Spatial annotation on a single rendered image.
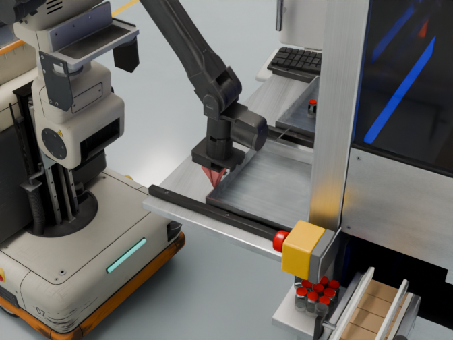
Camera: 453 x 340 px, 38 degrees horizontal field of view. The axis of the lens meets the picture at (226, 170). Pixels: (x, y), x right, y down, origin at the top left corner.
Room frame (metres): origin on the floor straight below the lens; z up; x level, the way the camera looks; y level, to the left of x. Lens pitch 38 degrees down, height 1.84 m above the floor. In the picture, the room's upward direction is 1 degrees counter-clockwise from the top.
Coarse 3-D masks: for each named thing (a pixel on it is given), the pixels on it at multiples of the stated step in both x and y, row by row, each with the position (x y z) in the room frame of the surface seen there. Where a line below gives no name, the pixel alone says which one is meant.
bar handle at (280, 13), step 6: (276, 0) 1.97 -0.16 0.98; (282, 0) 1.96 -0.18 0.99; (276, 6) 1.96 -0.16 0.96; (282, 6) 1.96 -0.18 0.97; (276, 12) 1.96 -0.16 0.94; (282, 12) 1.96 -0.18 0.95; (276, 18) 1.96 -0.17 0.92; (282, 18) 1.96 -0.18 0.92; (276, 24) 1.96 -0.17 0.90; (282, 24) 1.96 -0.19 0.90; (276, 30) 1.97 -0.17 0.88
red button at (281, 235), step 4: (280, 232) 0.87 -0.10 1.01; (284, 232) 0.87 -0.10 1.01; (288, 232) 0.88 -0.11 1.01; (276, 236) 0.87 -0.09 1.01; (280, 236) 0.86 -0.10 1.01; (284, 236) 0.86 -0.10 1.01; (276, 240) 0.86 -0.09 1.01; (280, 240) 0.86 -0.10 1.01; (272, 244) 0.86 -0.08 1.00; (276, 244) 0.86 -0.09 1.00; (280, 244) 0.85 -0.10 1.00; (276, 248) 0.85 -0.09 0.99; (280, 248) 0.85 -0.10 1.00; (280, 252) 0.85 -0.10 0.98
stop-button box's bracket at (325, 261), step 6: (336, 234) 0.86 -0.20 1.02; (336, 240) 0.86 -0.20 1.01; (330, 246) 0.83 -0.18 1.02; (336, 246) 0.86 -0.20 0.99; (324, 252) 0.81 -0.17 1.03; (330, 252) 0.83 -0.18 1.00; (336, 252) 0.87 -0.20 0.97; (324, 258) 0.81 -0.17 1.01; (330, 258) 0.84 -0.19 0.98; (324, 264) 0.81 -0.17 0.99; (324, 270) 0.81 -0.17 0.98; (318, 276) 0.80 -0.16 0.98; (318, 282) 0.79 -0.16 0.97
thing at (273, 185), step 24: (264, 144) 1.31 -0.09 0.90; (240, 168) 1.23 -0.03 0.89; (264, 168) 1.24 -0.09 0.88; (288, 168) 1.23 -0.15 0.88; (216, 192) 1.13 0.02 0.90; (240, 192) 1.15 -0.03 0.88; (264, 192) 1.15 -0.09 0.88; (288, 192) 1.15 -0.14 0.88; (240, 216) 1.05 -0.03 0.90; (264, 216) 1.07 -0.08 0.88; (288, 216) 1.07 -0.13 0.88
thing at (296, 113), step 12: (312, 84) 1.58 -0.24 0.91; (300, 96) 1.51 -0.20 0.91; (312, 96) 1.55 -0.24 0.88; (288, 108) 1.45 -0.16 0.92; (300, 108) 1.50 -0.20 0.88; (276, 120) 1.39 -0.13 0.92; (288, 120) 1.44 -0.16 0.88; (300, 120) 1.44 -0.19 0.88; (312, 120) 1.44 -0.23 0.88; (300, 132) 1.35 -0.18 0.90; (312, 132) 1.34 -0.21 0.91
